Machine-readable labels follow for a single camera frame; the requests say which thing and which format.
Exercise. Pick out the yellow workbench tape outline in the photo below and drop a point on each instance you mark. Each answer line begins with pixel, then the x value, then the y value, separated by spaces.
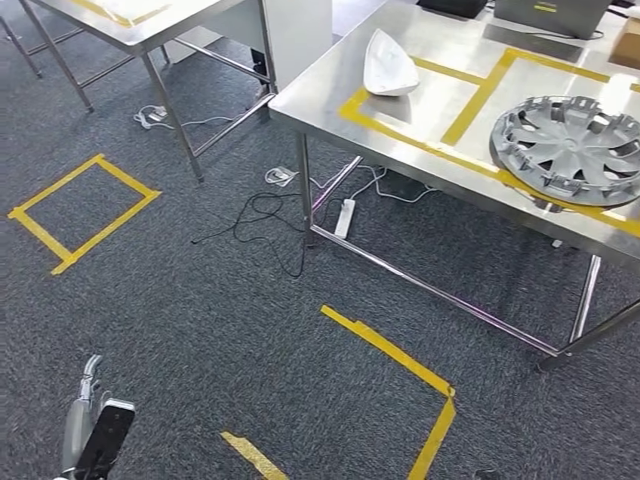
pixel 480 99

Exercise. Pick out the steel table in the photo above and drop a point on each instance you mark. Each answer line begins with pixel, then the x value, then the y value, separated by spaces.
pixel 150 26

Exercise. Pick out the yellow floor tape square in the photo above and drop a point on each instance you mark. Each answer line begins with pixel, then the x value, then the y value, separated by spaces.
pixel 110 229

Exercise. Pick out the brown cardboard box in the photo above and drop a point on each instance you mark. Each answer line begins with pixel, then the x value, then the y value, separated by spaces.
pixel 627 46

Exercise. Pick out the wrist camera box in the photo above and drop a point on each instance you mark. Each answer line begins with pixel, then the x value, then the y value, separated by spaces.
pixel 487 476
pixel 107 437

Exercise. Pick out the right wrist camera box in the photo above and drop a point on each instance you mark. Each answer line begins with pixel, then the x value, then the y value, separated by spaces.
pixel 487 476

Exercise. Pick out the yellow floor tape angle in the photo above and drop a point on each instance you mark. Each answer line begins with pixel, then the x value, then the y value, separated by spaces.
pixel 390 351

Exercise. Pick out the steel workbench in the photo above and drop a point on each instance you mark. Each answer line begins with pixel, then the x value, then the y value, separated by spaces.
pixel 324 99

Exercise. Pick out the black zip case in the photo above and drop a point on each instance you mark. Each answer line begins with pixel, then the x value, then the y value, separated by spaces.
pixel 452 6

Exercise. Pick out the yellow floor tape strip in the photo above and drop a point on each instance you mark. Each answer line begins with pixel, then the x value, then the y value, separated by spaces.
pixel 255 457

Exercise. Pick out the white curved car body part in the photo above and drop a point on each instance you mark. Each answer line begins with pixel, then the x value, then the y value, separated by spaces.
pixel 390 66

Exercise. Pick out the white power strip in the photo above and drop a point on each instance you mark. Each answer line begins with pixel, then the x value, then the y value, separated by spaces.
pixel 345 218

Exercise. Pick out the yellow table tape outline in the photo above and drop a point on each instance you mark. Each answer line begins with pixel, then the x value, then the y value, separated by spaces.
pixel 103 13

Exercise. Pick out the grey wheel hubcap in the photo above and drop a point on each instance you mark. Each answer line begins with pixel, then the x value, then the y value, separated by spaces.
pixel 570 149

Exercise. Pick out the grey laptop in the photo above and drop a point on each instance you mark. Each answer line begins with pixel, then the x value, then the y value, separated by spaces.
pixel 550 16

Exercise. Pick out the white cabinet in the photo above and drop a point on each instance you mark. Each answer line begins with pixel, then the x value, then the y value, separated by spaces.
pixel 300 40

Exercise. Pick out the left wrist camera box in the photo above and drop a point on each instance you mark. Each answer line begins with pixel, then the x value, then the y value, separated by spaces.
pixel 107 437

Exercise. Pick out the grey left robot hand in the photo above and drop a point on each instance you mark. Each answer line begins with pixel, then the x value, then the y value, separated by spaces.
pixel 75 430

